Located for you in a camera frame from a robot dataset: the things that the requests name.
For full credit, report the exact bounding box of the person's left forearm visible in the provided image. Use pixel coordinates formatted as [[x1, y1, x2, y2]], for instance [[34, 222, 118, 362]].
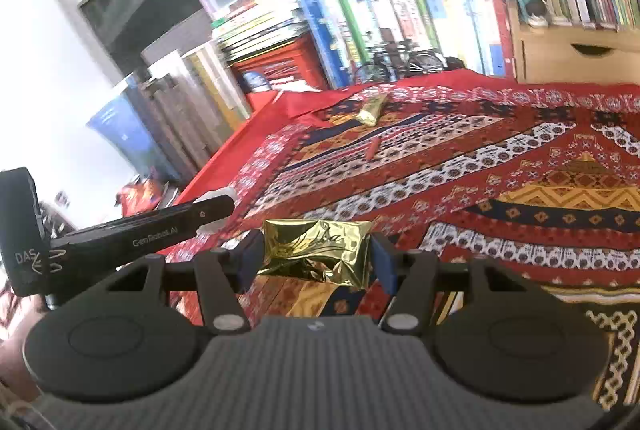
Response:
[[0, 297, 47, 403]]

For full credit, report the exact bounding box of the wooden drawer box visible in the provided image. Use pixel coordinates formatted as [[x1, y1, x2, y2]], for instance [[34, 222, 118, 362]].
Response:
[[509, 8, 640, 86]]

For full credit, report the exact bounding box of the folded gold foil wrapper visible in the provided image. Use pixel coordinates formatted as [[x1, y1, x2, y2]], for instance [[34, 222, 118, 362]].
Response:
[[354, 91, 392, 128]]

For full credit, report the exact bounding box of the blue cap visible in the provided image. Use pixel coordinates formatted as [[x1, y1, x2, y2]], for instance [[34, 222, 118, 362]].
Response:
[[241, 71, 272, 94]]

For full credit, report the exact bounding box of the row of brown spine books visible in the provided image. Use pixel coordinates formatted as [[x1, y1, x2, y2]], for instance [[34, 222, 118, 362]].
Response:
[[124, 41, 252, 184]]

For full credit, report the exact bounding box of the stack of flat colourful books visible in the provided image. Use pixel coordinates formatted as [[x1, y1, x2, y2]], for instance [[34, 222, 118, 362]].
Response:
[[211, 6, 312, 61]]

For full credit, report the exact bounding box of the red snack bag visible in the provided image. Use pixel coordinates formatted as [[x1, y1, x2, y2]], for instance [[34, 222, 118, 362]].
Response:
[[116, 179, 162, 217]]

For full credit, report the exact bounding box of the miniature black bicycle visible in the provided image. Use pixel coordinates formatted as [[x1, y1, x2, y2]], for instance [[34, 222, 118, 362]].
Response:
[[354, 38, 467, 84]]

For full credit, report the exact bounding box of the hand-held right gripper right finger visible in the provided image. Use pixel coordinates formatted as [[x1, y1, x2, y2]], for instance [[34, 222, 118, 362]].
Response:
[[369, 234, 507, 334]]

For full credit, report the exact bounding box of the red patterned tablecloth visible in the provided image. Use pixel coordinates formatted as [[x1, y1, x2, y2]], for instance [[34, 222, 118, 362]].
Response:
[[164, 68, 640, 412]]

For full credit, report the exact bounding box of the large blue cover book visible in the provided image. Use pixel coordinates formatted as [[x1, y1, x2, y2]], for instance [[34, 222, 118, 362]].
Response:
[[86, 94, 168, 181]]

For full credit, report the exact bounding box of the gold foil wrapper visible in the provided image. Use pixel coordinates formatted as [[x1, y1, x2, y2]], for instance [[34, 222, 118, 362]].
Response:
[[256, 218, 374, 294], [354, 91, 392, 128]]

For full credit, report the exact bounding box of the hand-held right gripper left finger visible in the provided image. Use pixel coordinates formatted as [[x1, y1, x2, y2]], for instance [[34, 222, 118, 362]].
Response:
[[107, 231, 264, 334]]

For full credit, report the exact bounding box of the red plastic crate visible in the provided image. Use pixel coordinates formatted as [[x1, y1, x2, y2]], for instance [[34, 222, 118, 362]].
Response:
[[231, 34, 332, 96]]

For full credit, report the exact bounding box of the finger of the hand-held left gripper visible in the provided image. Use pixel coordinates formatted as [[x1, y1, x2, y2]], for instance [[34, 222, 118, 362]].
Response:
[[191, 196, 237, 231]]

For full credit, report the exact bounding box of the small black white figurine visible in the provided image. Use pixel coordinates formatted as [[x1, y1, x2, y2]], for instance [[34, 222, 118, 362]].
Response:
[[524, 0, 549, 26]]

